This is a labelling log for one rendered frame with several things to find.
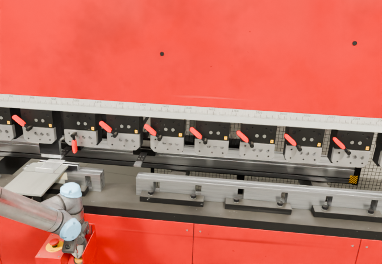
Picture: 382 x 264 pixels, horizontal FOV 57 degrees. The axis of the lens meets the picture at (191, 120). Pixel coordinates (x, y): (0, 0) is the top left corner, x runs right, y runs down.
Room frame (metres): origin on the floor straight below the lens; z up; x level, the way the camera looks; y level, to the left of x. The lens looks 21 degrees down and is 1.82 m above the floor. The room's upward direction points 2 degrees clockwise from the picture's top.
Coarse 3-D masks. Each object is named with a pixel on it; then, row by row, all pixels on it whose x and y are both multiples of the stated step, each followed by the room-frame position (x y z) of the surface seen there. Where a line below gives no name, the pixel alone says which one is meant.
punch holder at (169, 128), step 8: (152, 120) 1.44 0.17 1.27; (160, 120) 1.45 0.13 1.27; (168, 120) 1.44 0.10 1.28; (176, 120) 1.44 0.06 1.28; (184, 120) 1.44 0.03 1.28; (160, 128) 1.44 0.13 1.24; (168, 128) 1.44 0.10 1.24; (176, 128) 1.43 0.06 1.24; (184, 128) 1.45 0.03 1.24; (152, 136) 1.44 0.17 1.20; (168, 136) 1.44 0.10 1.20; (176, 136) 1.43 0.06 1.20; (184, 136) 1.50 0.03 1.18; (152, 144) 1.44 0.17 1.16; (160, 144) 1.44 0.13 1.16; (168, 144) 1.43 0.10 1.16; (176, 144) 1.44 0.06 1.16; (184, 144) 1.51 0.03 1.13; (168, 152) 1.43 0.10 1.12; (176, 152) 1.43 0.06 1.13
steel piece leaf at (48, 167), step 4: (44, 164) 1.50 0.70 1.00; (48, 164) 1.50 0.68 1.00; (52, 164) 1.51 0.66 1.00; (56, 164) 1.51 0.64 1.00; (60, 164) 1.51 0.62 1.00; (36, 168) 1.43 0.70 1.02; (40, 168) 1.43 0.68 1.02; (44, 168) 1.43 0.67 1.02; (48, 168) 1.47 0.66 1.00; (52, 168) 1.47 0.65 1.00; (56, 168) 1.47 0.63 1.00; (44, 172) 1.43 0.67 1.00; (48, 172) 1.43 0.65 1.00; (52, 172) 1.42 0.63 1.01
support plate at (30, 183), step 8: (32, 168) 1.46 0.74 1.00; (64, 168) 1.47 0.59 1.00; (24, 176) 1.39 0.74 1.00; (32, 176) 1.39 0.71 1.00; (40, 176) 1.39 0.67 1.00; (48, 176) 1.40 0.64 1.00; (56, 176) 1.40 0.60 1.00; (8, 184) 1.32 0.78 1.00; (16, 184) 1.32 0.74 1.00; (24, 184) 1.32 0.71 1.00; (32, 184) 1.32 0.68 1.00; (40, 184) 1.33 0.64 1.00; (48, 184) 1.33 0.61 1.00; (16, 192) 1.25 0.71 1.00; (24, 192) 1.25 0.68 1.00; (32, 192) 1.26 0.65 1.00; (40, 192) 1.26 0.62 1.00
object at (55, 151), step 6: (42, 144) 1.52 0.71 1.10; (48, 144) 1.52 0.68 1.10; (54, 144) 1.52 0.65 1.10; (60, 144) 1.53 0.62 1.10; (42, 150) 1.52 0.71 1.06; (48, 150) 1.52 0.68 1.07; (54, 150) 1.52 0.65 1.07; (60, 150) 1.53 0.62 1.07; (42, 156) 1.53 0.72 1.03; (48, 156) 1.53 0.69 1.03; (54, 156) 1.53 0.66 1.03; (60, 156) 1.53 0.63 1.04
